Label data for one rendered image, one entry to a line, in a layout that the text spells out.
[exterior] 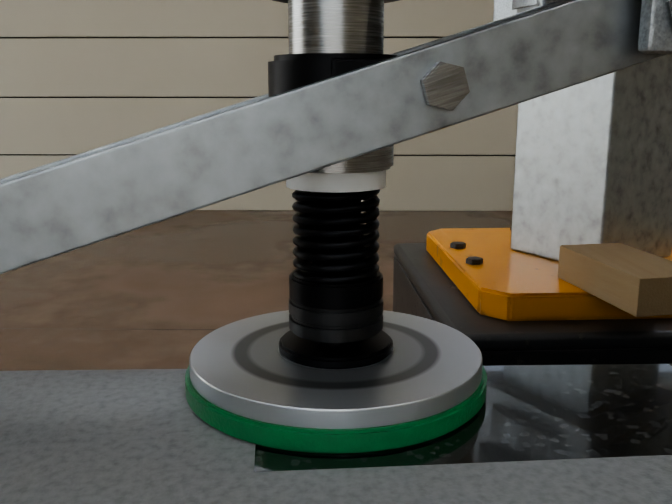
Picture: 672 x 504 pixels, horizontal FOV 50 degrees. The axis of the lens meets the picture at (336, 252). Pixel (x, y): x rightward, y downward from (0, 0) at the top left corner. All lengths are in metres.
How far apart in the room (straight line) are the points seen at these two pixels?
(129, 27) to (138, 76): 0.41
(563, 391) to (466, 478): 0.15
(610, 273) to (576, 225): 0.21
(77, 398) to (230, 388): 0.13
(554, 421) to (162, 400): 0.27
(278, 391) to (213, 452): 0.05
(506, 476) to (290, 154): 0.23
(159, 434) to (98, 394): 0.08
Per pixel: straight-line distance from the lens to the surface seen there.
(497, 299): 1.04
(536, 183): 1.25
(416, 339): 0.56
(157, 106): 6.60
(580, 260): 1.07
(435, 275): 1.27
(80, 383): 0.58
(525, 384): 0.56
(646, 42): 0.49
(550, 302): 1.05
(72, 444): 0.49
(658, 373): 0.62
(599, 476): 0.45
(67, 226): 0.45
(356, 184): 0.48
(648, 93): 1.22
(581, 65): 0.49
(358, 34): 0.48
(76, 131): 6.82
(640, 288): 0.96
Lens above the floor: 1.05
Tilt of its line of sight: 13 degrees down
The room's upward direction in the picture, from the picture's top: straight up
